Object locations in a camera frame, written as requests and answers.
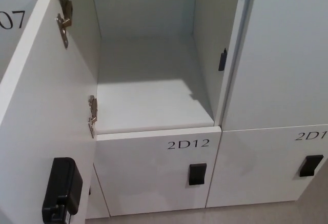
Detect plain white locker door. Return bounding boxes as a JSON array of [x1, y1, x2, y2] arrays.
[[222, 0, 328, 132]]

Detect black locker door handle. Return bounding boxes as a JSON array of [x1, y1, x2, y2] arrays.
[[299, 155, 324, 178], [189, 162, 208, 186]]

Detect metal door hinge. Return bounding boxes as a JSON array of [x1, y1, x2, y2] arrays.
[[87, 95, 99, 139], [56, 0, 73, 49]]

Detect white locker cabinet frame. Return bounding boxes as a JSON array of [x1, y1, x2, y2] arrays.
[[30, 0, 258, 221]]

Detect white locker door 2D1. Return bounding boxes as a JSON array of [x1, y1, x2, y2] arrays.
[[206, 124, 328, 209]]

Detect black electronic lock box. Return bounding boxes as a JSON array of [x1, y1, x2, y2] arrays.
[[42, 157, 84, 224]]

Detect black lock strike plate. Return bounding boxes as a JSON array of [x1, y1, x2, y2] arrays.
[[218, 48, 228, 72]]

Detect white open locker door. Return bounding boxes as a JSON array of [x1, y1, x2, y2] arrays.
[[0, 0, 103, 224]]

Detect white locker door 07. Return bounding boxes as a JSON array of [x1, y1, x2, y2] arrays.
[[0, 0, 39, 84]]

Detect white locker door 2D12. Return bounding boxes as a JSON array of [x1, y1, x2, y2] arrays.
[[92, 126, 222, 217]]

